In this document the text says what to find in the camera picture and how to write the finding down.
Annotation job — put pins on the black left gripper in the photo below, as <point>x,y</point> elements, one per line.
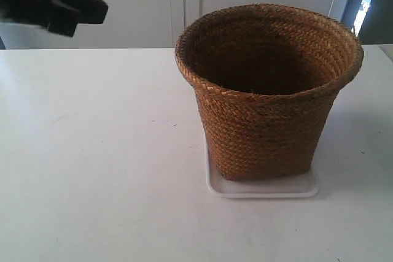
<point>63,21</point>

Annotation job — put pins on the white plastic tray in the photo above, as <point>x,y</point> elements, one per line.
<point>300,186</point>

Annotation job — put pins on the woven straw basket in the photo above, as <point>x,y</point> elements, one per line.
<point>265,77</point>

